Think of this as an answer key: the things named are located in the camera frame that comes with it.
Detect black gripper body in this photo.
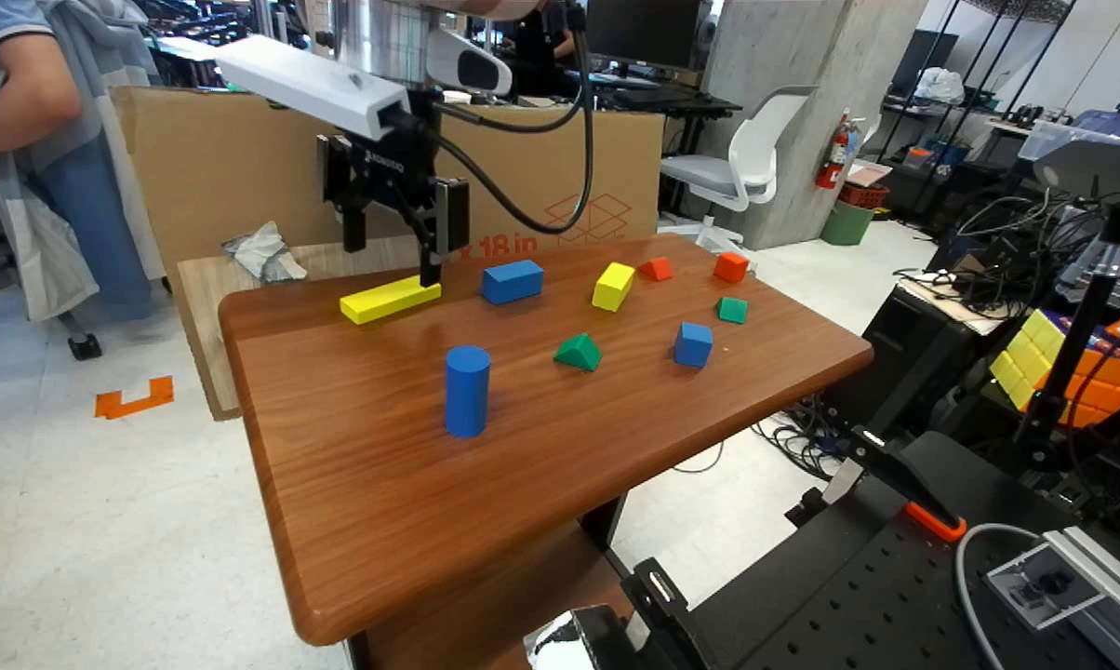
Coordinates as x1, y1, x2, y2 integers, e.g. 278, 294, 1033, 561
315, 84, 471, 257

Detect long yellow block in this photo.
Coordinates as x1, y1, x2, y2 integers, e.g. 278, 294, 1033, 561
335, 273, 445, 333

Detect bare person forearm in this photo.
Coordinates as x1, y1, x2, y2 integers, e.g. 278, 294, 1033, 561
0, 35, 91, 163

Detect blue rectangular block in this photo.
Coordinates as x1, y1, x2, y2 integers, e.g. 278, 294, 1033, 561
475, 257, 546, 310

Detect blue cylinder block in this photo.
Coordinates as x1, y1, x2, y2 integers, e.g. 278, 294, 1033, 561
439, 344, 494, 443

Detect green wedge block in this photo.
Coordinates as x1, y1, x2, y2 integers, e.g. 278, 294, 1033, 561
551, 333, 607, 376

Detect short yellow block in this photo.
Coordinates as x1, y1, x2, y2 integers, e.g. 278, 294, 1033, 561
589, 261, 640, 315

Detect crumpled white cloth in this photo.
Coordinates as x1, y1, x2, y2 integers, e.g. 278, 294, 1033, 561
220, 218, 311, 289

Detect large cardboard box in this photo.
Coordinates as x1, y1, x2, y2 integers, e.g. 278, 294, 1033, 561
112, 84, 671, 283

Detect light wooden board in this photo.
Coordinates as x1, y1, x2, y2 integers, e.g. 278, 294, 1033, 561
166, 230, 423, 424

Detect seated person dark clothes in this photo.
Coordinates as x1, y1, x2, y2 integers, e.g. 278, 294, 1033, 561
515, 2, 589, 105

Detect person in blue shirt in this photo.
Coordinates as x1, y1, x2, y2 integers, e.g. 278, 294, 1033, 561
0, 0, 172, 329

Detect blue cube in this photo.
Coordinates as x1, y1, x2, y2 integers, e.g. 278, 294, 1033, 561
671, 321, 718, 373

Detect black monitor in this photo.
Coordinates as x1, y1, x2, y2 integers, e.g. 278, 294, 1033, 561
581, 0, 711, 72

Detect orange cube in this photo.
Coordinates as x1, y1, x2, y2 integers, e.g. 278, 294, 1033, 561
711, 248, 750, 285

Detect white office chair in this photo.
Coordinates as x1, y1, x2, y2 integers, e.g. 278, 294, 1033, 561
660, 84, 816, 252

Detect green bin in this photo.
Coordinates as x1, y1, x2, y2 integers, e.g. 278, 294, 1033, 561
820, 201, 873, 248

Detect red fire extinguisher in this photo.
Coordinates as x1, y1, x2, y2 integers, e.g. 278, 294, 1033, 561
816, 110, 863, 195

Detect black equipment cart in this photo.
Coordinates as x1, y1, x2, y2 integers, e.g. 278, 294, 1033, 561
858, 274, 1021, 439

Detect black perforated breadboard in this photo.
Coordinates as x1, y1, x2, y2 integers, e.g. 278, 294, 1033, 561
655, 431, 1120, 670

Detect yellow panel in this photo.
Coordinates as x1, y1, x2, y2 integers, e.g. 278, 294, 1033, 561
985, 310, 1069, 412

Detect black stand pole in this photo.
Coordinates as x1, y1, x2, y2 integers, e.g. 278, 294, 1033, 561
1015, 201, 1120, 450

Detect orange case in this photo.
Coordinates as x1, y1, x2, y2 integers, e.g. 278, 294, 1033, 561
1056, 310, 1120, 431

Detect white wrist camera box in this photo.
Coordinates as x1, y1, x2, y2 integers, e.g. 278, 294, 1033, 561
211, 29, 412, 145

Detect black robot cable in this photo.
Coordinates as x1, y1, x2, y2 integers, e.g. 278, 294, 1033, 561
433, 50, 598, 238

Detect black floor cables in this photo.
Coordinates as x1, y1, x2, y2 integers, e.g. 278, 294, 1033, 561
755, 412, 863, 483

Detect grey white cable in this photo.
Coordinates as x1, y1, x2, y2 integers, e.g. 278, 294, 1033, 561
948, 519, 1044, 670

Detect aluminium rail with plate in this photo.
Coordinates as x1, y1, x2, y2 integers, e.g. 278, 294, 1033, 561
981, 524, 1120, 670

